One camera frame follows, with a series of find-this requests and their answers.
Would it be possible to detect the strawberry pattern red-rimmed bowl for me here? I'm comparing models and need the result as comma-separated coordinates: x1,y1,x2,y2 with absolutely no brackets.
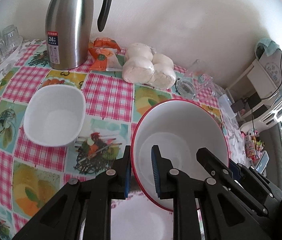
131,99,230,211

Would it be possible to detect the floral rimmed round plate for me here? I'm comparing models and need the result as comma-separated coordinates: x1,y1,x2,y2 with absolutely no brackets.
111,191,173,239

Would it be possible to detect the white square bowl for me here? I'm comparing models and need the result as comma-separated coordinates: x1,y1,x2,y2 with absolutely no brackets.
23,85,86,147

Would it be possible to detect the colourful candy packet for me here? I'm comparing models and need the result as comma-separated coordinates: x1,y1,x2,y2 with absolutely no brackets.
245,133,258,160

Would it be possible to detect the clear plastic box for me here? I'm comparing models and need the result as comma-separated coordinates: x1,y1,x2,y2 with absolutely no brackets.
218,94,237,119

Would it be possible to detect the black power adapter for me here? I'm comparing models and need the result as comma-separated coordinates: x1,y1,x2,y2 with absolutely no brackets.
231,99,246,113

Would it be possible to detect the white shelf unit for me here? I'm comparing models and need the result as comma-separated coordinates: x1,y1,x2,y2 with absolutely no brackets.
226,49,282,133

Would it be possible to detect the glass ashtray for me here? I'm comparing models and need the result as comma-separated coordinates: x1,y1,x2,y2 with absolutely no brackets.
176,79,197,100

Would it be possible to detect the clear glass mug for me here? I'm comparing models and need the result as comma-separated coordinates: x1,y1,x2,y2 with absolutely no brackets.
185,59,216,99

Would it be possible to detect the bag of steamed buns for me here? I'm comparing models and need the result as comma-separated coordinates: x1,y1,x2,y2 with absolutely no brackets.
122,43,176,90

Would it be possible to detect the orange snack packet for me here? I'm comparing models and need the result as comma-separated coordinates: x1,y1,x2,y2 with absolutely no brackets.
88,37,125,72

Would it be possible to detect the stainless steel thermos jug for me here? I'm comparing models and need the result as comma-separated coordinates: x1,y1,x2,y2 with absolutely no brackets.
45,0,112,71

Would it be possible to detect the black charging cable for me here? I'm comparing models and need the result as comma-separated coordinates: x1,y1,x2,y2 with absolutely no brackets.
243,51,282,140

